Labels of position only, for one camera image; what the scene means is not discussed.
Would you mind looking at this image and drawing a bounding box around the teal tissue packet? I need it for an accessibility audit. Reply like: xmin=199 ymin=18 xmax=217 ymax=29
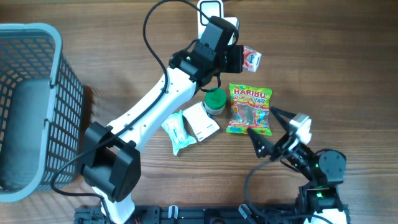
xmin=161 ymin=111 xmax=197 ymax=156

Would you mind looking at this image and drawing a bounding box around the grey plastic mesh basket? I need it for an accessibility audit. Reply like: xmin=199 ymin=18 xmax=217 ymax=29
xmin=1 ymin=23 xmax=84 ymax=203

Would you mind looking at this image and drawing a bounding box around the white barcode scanner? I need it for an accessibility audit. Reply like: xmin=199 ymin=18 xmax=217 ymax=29
xmin=197 ymin=0 xmax=224 ymax=39

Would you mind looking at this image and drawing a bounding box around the red white candy packet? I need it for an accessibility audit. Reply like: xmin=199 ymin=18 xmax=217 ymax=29
xmin=243 ymin=46 xmax=262 ymax=72

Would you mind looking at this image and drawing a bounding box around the black left camera cable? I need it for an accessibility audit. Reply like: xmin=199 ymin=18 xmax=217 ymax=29
xmin=49 ymin=0 xmax=212 ymax=224

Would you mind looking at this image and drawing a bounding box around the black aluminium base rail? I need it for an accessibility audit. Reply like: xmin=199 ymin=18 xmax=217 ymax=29
xmin=73 ymin=204 xmax=351 ymax=224

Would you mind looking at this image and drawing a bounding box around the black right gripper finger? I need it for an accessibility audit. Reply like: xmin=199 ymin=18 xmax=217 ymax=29
xmin=270 ymin=106 xmax=296 ymax=132
xmin=247 ymin=128 xmax=274 ymax=159

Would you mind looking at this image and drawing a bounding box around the black camera cable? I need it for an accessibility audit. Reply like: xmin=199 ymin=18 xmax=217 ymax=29
xmin=244 ymin=160 xmax=333 ymax=224
xmin=49 ymin=0 xmax=212 ymax=224

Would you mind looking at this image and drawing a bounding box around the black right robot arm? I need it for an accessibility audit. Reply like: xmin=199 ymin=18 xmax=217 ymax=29
xmin=239 ymin=107 xmax=351 ymax=223

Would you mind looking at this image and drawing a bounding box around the white snack packet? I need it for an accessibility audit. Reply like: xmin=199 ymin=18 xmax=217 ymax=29
xmin=183 ymin=102 xmax=220 ymax=142

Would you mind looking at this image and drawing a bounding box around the black right camera cable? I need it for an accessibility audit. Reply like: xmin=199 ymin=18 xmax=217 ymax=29
xmin=244 ymin=160 xmax=333 ymax=224

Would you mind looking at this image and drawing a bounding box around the Haribo gummy bag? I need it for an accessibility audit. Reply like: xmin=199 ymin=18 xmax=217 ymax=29
xmin=226 ymin=83 xmax=272 ymax=136

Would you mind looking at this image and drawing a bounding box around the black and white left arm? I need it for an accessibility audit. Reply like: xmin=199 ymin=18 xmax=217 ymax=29
xmin=78 ymin=16 xmax=243 ymax=223

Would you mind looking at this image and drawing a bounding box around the green lid jar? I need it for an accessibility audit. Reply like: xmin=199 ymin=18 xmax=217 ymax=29
xmin=204 ymin=88 xmax=226 ymax=116

